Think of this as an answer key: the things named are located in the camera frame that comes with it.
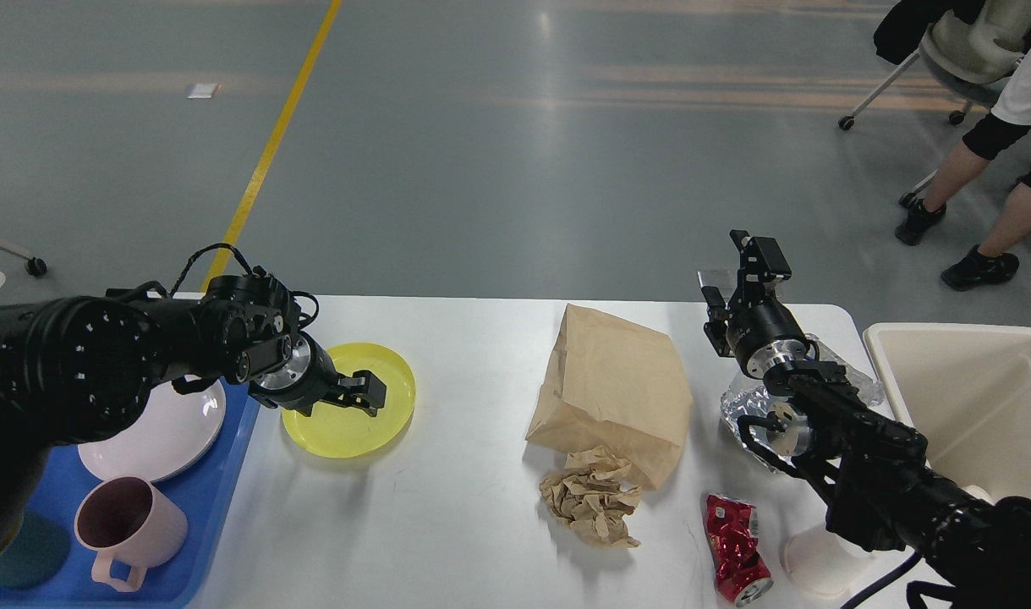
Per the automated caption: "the teal and yellow cup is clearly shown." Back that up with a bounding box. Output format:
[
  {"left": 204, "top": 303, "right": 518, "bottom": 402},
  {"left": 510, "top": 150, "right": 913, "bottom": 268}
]
[{"left": 0, "top": 510, "right": 71, "bottom": 590}]

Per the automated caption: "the crumpled aluminium foil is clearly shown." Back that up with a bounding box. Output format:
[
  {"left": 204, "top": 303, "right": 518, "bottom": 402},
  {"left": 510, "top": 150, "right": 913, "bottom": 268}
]
[{"left": 720, "top": 334, "right": 886, "bottom": 473}]

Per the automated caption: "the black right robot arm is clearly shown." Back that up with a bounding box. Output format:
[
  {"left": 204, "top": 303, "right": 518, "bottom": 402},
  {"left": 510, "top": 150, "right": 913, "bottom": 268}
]
[{"left": 701, "top": 230, "right": 1031, "bottom": 608}]

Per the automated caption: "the beige plastic bin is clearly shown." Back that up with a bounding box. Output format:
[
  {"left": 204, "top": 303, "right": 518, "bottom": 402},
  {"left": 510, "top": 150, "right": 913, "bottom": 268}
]
[{"left": 863, "top": 322, "right": 1031, "bottom": 501}]

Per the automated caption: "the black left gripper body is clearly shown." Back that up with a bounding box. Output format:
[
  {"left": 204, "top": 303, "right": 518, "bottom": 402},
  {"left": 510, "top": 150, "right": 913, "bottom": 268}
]
[{"left": 251, "top": 332, "right": 345, "bottom": 417}]

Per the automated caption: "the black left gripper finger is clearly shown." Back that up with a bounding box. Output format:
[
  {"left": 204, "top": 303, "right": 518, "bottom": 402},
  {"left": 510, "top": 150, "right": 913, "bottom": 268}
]
[
  {"left": 310, "top": 398, "right": 379, "bottom": 419},
  {"left": 336, "top": 370, "right": 387, "bottom": 413}
]

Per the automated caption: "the pink mug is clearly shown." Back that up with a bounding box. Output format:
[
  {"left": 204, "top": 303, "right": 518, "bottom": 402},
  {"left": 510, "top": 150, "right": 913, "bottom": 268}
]
[{"left": 72, "top": 475, "right": 188, "bottom": 593}]

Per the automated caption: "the crumpled brown paper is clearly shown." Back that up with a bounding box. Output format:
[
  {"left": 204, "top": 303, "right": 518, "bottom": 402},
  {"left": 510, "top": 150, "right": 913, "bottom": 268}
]
[{"left": 538, "top": 446, "right": 642, "bottom": 550}]

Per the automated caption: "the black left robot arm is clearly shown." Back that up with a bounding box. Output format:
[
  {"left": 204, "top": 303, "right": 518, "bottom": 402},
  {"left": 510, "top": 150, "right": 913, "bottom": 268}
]
[{"left": 0, "top": 248, "right": 387, "bottom": 552}]

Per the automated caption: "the white chair leg with caster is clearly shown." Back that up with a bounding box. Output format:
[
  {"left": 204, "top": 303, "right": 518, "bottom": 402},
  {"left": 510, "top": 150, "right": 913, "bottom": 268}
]
[{"left": 0, "top": 238, "right": 48, "bottom": 277}]

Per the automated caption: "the crushed red can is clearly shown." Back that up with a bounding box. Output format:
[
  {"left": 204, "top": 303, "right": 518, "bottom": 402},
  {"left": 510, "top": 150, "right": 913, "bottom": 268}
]
[{"left": 705, "top": 493, "right": 774, "bottom": 608}]

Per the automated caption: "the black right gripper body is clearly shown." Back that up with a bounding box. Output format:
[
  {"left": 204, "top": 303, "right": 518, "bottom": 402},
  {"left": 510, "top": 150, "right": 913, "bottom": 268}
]
[{"left": 717, "top": 298, "right": 810, "bottom": 379}]

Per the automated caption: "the white office chair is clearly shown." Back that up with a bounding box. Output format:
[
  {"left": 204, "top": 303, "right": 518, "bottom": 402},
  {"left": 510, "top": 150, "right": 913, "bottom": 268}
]
[{"left": 837, "top": 1, "right": 1031, "bottom": 131}]

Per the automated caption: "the blue plastic tray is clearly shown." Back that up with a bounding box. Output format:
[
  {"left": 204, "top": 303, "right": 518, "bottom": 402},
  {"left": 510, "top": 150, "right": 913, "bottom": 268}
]
[{"left": 0, "top": 384, "right": 260, "bottom": 608}]

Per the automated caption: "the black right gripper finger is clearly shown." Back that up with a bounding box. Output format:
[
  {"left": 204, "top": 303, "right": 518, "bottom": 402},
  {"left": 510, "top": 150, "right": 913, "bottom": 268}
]
[
  {"left": 701, "top": 287, "right": 734, "bottom": 358},
  {"left": 729, "top": 230, "right": 792, "bottom": 307}
]

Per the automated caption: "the white paper cup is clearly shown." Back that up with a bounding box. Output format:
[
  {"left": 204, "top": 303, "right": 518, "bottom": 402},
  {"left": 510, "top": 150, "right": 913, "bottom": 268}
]
[{"left": 781, "top": 486, "right": 994, "bottom": 601}]

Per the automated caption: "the brown paper bag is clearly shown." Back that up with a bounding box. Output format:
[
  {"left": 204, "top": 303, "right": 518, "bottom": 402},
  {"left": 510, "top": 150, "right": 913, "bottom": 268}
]
[{"left": 525, "top": 304, "right": 694, "bottom": 490}]

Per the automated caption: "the yellow round plate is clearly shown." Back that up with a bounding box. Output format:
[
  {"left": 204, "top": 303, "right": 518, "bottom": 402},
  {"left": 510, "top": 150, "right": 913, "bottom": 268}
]
[{"left": 282, "top": 343, "right": 417, "bottom": 459}]

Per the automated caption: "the person in black shorts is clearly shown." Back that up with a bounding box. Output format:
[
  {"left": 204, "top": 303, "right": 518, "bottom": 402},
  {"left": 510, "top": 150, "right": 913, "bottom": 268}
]
[{"left": 894, "top": 25, "right": 1031, "bottom": 292}]

